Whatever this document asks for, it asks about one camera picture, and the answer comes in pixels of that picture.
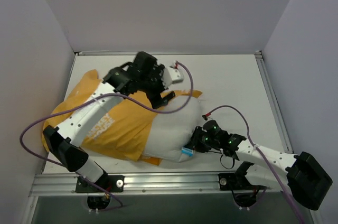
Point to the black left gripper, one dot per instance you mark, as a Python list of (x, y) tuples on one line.
[(155, 90)]

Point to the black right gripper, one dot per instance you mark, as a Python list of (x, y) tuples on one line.
[(197, 139)]

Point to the white pillow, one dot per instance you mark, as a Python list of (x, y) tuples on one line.
[(169, 133)]

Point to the orange pillowcase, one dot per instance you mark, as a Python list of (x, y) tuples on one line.
[(122, 133)]

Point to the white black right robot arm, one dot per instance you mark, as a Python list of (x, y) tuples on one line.
[(300, 175)]

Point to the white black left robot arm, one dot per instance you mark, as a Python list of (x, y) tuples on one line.
[(143, 74)]

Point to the blue white pillow label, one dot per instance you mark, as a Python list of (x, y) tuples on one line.
[(187, 151)]

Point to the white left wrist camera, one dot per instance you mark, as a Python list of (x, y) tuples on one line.
[(172, 75)]

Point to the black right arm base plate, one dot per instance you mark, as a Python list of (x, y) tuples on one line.
[(237, 180)]

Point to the aluminium front rail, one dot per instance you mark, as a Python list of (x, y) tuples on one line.
[(134, 184)]

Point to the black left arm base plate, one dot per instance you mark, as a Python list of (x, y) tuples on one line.
[(113, 183)]

